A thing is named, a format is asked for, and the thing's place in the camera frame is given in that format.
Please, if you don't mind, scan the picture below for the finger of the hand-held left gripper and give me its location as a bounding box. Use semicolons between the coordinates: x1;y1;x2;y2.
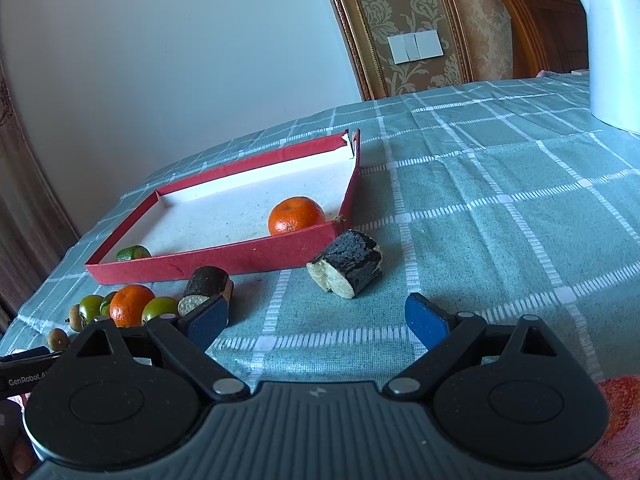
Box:
0;346;60;363

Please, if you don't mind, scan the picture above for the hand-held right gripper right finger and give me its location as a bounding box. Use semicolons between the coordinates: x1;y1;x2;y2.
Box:
382;292;568;402

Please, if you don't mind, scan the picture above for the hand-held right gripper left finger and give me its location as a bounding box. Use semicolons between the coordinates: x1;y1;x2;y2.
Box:
60;294;251;402

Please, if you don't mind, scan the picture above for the red shallow cardboard box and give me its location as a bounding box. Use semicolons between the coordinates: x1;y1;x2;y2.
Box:
84;129;362;286

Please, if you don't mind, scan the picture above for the black wrapper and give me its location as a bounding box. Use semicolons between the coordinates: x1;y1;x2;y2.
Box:
306;229;383;300

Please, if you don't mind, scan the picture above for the orange tangerine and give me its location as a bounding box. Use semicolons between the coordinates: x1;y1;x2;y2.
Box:
109;284;156;327
268;196;326;237

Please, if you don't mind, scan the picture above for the green checked tablecloth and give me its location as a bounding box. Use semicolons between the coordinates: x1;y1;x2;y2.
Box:
0;74;640;401

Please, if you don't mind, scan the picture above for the brown patterned curtain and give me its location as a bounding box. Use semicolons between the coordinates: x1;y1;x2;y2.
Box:
0;60;81;331

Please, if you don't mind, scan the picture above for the red floral cloth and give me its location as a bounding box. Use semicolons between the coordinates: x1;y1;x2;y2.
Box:
595;375;640;480

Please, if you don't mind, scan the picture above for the wooden bed headboard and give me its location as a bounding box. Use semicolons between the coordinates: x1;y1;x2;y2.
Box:
487;0;590;80

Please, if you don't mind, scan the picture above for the gold framed wallpaper panel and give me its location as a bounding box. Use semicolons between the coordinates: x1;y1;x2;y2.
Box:
315;0;476;102

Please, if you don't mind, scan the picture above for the white electric kettle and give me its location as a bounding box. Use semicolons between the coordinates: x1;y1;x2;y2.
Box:
570;0;640;136

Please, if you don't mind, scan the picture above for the white wall light switch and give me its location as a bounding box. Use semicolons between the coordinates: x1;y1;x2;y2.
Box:
387;29;445;65

